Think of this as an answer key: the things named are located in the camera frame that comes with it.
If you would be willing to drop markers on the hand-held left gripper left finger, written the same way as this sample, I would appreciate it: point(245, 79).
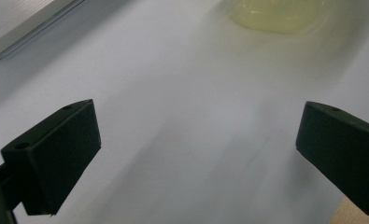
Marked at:
point(57, 158)

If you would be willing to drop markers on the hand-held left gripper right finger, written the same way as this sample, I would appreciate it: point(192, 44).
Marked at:
point(341, 149)

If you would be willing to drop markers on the round yellow-green plastic dish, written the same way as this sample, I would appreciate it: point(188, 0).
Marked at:
point(275, 15)

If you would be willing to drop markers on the aluminium frame rail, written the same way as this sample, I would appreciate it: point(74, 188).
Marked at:
point(26, 25)

